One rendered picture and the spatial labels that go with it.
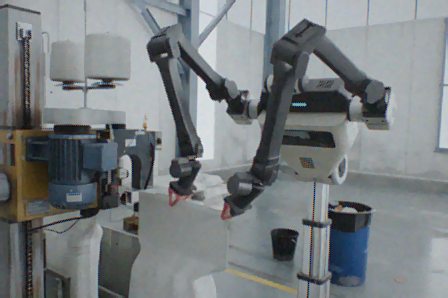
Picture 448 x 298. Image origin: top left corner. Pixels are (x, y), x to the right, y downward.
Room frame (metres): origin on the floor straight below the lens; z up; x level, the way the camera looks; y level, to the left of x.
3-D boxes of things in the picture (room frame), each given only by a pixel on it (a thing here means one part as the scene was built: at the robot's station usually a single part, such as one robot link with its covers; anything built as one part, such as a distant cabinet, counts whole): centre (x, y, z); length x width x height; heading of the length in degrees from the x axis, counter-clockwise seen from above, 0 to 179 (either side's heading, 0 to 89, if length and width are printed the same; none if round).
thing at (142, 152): (1.77, 0.52, 1.21); 0.30 x 0.25 x 0.30; 53
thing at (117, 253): (2.25, 0.71, 0.54); 1.05 x 0.02 x 0.41; 53
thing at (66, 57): (1.59, 0.65, 1.61); 0.15 x 0.14 x 0.17; 53
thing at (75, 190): (1.31, 0.52, 1.21); 0.15 x 0.15 x 0.25
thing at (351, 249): (3.37, -1.10, 0.32); 0.51 x 0.48 x 0.65; 143
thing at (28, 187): (1.47, 0.69, 1.18); 0.34 x 0.25 x 0.31; 143
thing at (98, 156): (1.29, 0.42, 1.25); 0.10 x 0.08 x 0.12; 168
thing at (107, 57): (1.43, 0.44, 1.61); 0.17 x 0.17 x 0.17
